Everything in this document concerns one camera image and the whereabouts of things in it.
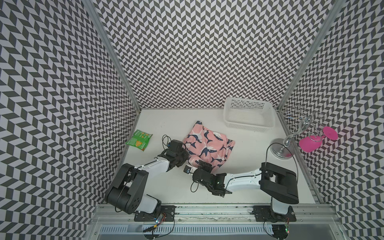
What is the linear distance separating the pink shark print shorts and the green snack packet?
0.84 ft

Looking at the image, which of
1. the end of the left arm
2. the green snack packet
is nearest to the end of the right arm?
the end of the left arm

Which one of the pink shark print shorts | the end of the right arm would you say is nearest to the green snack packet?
the pink shark print shorts

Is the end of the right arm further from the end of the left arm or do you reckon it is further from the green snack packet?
the green snack packet

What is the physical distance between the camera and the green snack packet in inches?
38.5

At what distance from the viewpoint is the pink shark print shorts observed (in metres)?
0.91

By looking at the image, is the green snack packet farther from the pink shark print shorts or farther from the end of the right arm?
the end of the right arm
